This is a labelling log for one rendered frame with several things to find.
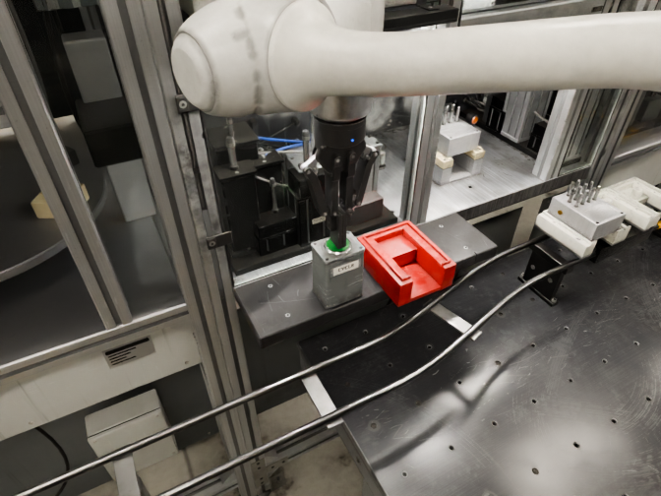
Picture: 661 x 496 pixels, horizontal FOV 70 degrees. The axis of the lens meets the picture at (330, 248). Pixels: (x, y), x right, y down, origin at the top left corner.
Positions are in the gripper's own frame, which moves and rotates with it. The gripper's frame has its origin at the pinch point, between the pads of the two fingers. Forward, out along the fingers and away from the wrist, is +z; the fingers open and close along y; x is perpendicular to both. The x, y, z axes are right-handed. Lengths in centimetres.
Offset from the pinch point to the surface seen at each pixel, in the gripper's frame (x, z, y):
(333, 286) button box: 2.9, 10.5, 2.3
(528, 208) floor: -88, 107, -172
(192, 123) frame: -10.5, -18.2, 18.5
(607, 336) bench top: 22, 39, -60
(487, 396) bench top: 21, 39, -24
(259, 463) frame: -10, 84, 19
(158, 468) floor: -34, 107, 47
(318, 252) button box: 0.0, 4.0, 3.9
